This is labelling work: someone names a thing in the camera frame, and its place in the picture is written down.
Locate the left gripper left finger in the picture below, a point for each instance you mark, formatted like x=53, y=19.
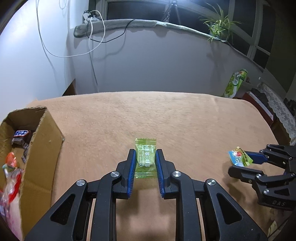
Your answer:
x=88, y=206

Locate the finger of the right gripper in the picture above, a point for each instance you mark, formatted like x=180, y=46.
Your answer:
x=249, y=174
x=277, y=155

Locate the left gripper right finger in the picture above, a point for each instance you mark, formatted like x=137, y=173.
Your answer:
x=204, y=209

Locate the blue green candy packet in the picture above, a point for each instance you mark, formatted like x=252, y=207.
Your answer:
x=239, y=157

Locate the red clear snack bag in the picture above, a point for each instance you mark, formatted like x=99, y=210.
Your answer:
x=13, y=177

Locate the large Snickers bar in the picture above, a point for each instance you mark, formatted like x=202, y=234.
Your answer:
x=21, y=138

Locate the bagged sliced bread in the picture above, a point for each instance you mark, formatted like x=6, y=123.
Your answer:
x=12, y=216

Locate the small Snickers bar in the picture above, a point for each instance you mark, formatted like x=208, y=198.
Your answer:
x=25, y=152

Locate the lace covered side table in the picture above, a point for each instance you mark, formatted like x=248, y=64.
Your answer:
x=280, y=109

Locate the beige table blanket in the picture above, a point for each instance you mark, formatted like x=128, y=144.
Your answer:
x=194, y=131

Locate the green juice carton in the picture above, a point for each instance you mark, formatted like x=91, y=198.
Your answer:
x=234, y=83

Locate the brown cardboard box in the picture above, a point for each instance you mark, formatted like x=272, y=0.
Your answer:
x=39, y=167

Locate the potted spider plant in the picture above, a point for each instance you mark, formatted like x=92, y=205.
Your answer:
x=220, y=28

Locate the grey windowsill cloth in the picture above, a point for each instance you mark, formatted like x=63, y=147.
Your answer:
x=81, y=31

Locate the white power strip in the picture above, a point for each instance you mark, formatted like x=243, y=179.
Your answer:
x=93, y=16

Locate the ring light tripod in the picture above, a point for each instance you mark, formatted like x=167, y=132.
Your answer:
x=171, y=14

